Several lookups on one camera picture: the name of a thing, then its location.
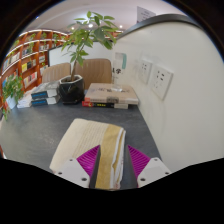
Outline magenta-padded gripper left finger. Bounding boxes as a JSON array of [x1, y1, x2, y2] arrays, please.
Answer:
[[53, 144, 102, 189]]

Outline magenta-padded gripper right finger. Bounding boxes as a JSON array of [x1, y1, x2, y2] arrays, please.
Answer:
[[127, 144, 172, 188]]

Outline cream yellow-edged striped towel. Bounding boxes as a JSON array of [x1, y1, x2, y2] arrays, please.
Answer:
[[49, 117, 127, 191]]

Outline red and black book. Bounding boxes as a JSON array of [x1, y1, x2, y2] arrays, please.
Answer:
[[81, 100, 130, 110]]

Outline leafy tree in black pot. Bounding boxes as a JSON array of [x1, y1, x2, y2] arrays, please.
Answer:
[[58, 10, 118, 105]]

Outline flat white book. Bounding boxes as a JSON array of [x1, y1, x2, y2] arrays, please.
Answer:
[[16, 99, 33, 109]]

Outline white book with pink cover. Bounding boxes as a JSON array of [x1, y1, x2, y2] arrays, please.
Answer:
[[18, 91, 34, 104]]

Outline large beige book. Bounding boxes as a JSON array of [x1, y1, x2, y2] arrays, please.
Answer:
[[84, 82, 140, 106]]

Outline trailing plant in white pot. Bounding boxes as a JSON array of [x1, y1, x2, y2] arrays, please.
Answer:
[[1, 73, 25, 121]]

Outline clear acrylic sign stand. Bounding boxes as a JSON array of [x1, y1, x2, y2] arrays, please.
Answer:
[[111, 51, 128, 92]]

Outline orange bookshelf unit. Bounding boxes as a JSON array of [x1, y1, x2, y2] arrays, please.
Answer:
[[0, 28, 73, 112]]

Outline ceiling lights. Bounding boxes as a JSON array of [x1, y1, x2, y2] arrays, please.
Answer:
[[69, 21, 125, 32]]

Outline white hanging sign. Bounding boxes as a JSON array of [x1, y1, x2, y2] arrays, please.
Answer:
[[136, 5, 157, 24]]

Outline white wall outlet plate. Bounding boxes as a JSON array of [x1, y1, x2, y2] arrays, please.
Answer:
[[137, 58, 154, 85], [150, 64, 175, 101]]

